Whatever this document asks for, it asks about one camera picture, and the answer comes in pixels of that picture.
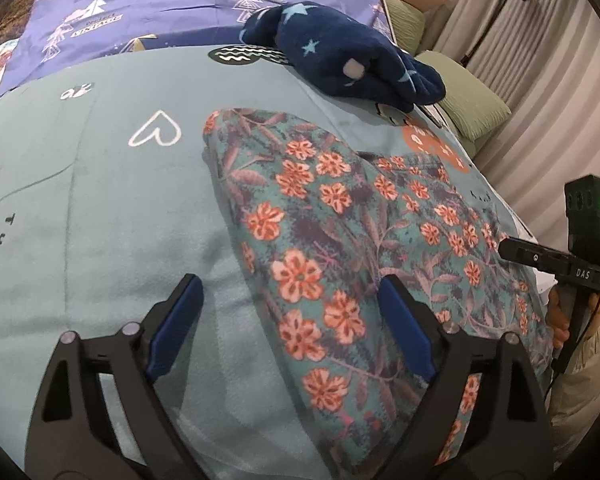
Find light green pillow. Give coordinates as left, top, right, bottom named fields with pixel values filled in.
left=382, top=0, right=427, bottom=57
left=416, top=50, right=512, bottom=144

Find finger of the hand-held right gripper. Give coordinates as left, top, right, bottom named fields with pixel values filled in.
left=498, top=234, right=574, bottom=276

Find person's right forearm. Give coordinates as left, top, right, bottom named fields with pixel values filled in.
left=545, top=305, right=600, bottom=467

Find teal printed blanket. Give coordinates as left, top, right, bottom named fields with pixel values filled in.
left=0, top=45, right=536, bottom=480

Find navy star-print cloth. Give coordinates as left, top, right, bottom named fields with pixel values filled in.
left=240, top=1, right=447, bottom=114

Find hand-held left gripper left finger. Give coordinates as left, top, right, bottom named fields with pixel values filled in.
left=24, top=273, right=206, bottom=480

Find beige curtain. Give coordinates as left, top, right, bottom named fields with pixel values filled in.
left=415, top=0, right=600, bottom=266

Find dark brown bed cover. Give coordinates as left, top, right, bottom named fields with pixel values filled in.
left=0, top=0, right=37, bottom=47

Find person's right hand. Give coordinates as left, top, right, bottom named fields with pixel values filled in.
left=547, top=287, right=574, bottom=351

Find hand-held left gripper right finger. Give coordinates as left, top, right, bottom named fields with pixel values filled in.
left=378, top=274, right=556, bottom=480

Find teal floral garment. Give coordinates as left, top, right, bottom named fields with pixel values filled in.
left=201, top=106, right=556, bottom=480

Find purple printed bed sheet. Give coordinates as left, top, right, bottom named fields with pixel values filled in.
left=0, top=0, right=402, bottom=111

